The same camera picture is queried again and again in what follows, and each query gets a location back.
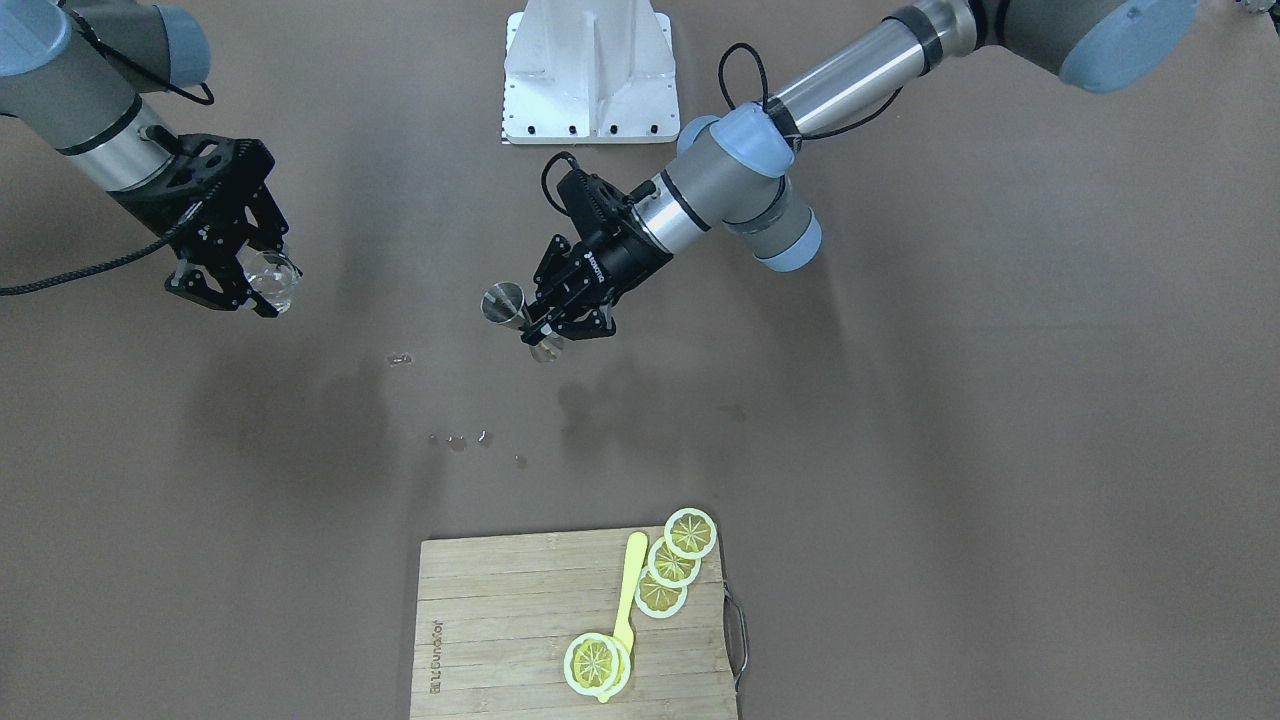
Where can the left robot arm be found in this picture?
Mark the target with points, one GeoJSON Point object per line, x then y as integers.
{"type": "Point", "coordinates": [733, 170]}

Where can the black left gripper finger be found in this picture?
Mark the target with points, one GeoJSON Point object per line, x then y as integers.
{"type": "Point", "coordinates": [573, 321]}
{"type": "Point", "coordinates": [558, 278]}

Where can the lemon slice middle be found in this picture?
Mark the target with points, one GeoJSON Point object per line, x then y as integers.
{"type": "Point", "coordinates": [670, 569]}

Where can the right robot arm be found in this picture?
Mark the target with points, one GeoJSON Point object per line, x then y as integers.
{"type": "Point", "coordinates": [76, 73]}

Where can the steel jigger measuring cup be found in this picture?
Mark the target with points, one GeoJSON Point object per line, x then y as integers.
{"type": "Point", "coordinates": [504, 304]}

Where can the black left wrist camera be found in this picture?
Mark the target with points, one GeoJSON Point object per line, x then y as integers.
{"type": "Point", "coordinates": [594, 206]}

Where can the yellow plastic spoon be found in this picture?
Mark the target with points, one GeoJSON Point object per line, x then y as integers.
{"type": "Point", "coordinates": [623, 634]}

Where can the lemon slice bottom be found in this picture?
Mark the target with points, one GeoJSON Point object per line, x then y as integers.
{"type": "Point", "coordinates": [659, 601]}

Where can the lemon slice on spoon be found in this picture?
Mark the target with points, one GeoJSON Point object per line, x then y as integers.
{"type": "Point", "coordinates": [596, 665]}

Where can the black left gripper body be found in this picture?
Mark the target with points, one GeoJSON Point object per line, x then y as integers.
{"type": "Point", "coordinates": [622, 256]}

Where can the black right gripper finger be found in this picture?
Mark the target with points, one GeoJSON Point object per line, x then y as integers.
{"type": "Point", "coordinates": [260, 223]}
{"type": "Point", "coordinates": [220, 287]}

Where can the wooden cutting board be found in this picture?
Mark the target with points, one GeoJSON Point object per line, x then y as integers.
{"type": "Point", "coordinates": [494, 616]}

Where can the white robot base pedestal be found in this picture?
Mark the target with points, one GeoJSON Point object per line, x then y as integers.
{"type": "Point", "coordinates": [589, 72]}

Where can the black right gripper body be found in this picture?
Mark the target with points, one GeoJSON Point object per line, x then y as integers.
{"type": "Point", "coordinates": [152, 207]}

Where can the clear glass shaker cup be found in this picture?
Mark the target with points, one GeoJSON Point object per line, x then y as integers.
{"type": "Point", "coordinates": [273, 279]}

